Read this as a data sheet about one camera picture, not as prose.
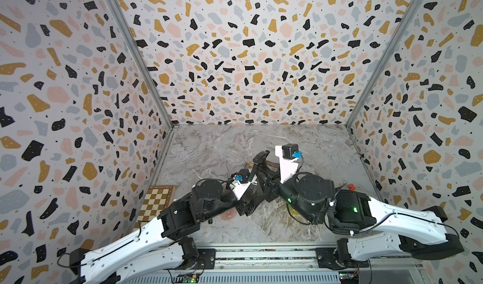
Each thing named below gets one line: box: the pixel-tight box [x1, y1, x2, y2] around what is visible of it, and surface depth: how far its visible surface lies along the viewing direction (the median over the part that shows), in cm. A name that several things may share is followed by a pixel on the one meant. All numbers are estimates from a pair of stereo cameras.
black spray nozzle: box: [252, 150, 271, 165], surface depth 46 cm
